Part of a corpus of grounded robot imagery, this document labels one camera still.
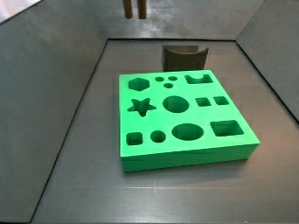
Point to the brown square-circle object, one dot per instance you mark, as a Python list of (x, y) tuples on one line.
[(139, 9)]

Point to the green foam shape fixture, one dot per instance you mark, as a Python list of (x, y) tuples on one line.
[(178, 120)]

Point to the dark grey curved stand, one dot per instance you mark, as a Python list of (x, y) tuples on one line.
[(183, 57)]

